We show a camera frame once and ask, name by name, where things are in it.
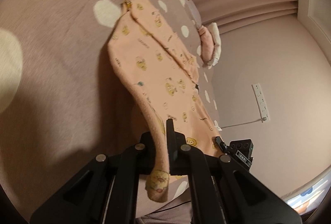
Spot peach cartoon print pajama garment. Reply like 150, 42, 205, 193
108, 0, 221, 202

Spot pink folded cloth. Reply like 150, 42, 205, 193
198, 26, 214, 62

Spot mauve polka dot blanket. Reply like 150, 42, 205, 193
0, 0, 223, 222

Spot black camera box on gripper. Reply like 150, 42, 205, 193
229, 139, 254, 162

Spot cream folded cloth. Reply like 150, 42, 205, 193
207, 22, 222, 66

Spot white wall power strip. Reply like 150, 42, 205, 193
252, 83, 270, 122

